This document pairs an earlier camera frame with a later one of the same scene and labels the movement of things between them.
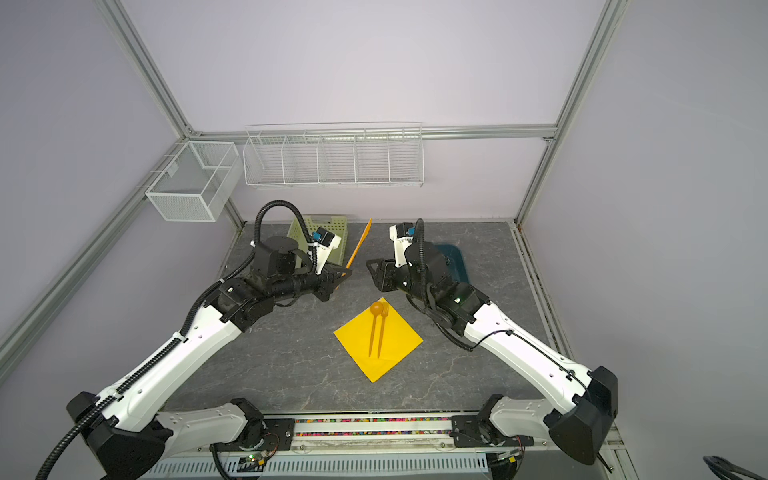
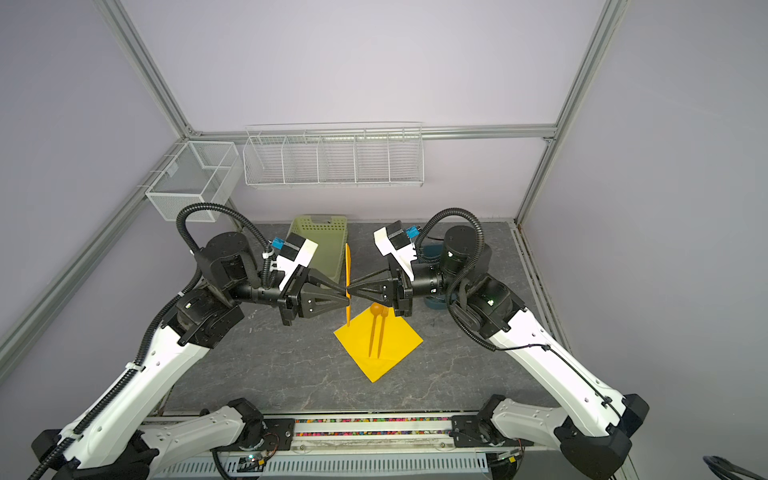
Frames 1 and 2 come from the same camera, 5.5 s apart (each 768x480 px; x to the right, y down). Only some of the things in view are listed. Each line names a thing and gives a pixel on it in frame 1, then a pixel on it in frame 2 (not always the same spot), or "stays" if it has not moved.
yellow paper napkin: x=398 y=340 stays
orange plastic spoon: x=376 y=309 stays
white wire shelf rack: x=335 y=154 stays
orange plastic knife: x=361 y=242 → x=348 y=268
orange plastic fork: x=384 y=313 stays
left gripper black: x=330 y=278 → x=294 y=299
